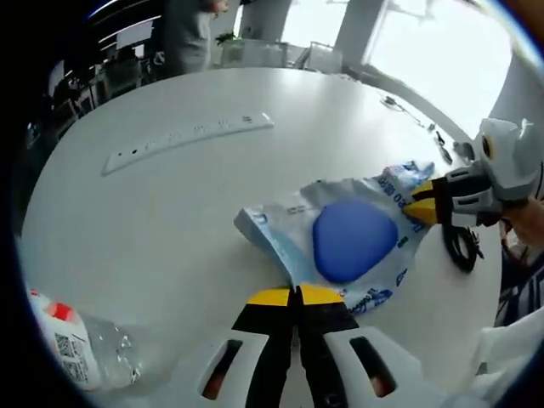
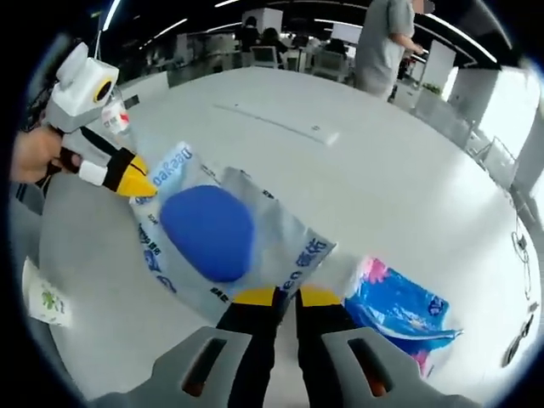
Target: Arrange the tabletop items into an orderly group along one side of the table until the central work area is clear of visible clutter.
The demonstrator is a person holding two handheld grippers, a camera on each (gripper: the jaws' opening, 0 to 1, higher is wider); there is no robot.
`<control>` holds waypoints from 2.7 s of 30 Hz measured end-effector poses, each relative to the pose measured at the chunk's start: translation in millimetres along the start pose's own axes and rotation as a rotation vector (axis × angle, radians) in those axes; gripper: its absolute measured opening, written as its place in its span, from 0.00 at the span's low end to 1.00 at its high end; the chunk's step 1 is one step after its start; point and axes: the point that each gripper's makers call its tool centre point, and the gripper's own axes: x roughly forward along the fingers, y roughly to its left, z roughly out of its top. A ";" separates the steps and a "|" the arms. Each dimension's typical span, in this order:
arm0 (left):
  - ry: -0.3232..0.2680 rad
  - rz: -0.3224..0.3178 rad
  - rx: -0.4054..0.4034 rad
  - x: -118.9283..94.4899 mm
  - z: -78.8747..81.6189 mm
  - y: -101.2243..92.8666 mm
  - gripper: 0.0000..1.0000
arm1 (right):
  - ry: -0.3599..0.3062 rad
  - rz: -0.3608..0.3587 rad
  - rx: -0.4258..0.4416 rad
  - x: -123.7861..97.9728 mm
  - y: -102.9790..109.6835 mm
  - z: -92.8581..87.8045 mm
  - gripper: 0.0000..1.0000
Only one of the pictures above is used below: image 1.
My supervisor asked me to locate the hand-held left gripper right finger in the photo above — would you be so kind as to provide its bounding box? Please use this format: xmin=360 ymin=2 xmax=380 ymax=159
xmin=296 ymin=283 xmax=451 ymax=408

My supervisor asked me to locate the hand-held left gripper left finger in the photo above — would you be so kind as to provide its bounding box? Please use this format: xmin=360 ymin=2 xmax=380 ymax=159
xmin=163 ymin=285 xmax=298 ymax=408

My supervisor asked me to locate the blue wet wipes packet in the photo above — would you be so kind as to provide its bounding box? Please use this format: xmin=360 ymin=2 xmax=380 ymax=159
xmin=232 ymin=160 xmax=438 ymax=319

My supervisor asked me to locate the clear plastic water bottle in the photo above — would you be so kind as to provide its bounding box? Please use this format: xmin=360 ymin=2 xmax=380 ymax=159
xmin=25 ymin=287 xmax=145 ymax=393

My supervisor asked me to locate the person's right hand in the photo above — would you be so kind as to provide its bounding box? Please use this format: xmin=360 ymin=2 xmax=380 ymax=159
xmin=507 ymin=195 xmax=544 ymax=246

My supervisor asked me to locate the small black device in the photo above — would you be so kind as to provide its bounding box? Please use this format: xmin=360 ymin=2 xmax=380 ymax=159
xmin=452 ymin=140 xmax=476 ymax=162

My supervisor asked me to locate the slim black tool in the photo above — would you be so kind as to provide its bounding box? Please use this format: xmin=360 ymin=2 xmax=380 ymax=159
xmin=433 ymin=129 xmax=455 ymax=166

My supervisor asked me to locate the large bright office window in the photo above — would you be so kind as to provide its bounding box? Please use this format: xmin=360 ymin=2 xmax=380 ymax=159
xmin=283 ymin=0 xmax=350 ymax=48
xmin=365 ymin=0 xmax=513 ymax=138

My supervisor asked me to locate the person's white coat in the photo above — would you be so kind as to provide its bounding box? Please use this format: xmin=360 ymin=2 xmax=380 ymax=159
xmin=465 ymin=305 xmax=544 ymax=388

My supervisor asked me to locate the white mesh-back chair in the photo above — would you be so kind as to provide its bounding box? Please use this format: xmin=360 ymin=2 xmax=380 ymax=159
xmin=303 ymin=41 xmax=344 ymax=71

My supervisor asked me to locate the white built-in power strip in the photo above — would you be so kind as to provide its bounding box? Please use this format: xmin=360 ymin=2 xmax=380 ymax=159
xmin=100 ymin=111 xmax=276 ymax=178

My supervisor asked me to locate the white perforated cabinet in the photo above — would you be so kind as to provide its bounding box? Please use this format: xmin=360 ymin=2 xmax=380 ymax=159
xmin=220 ymin=37 xmax=299 ymax=69

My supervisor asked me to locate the green potted plant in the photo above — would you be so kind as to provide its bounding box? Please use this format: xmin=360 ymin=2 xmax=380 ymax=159
xmin=214 ymin=31 xmax=247 ymax=48

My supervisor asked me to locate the thin black charging cable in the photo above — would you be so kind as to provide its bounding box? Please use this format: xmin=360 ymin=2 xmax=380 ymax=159
xmin=379 ymin=94 xmax=428 ymax=128

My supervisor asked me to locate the large wall display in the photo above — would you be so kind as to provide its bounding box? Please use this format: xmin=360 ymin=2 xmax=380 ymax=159
xmin=116 ymin=20 xmax=155 ymax=51

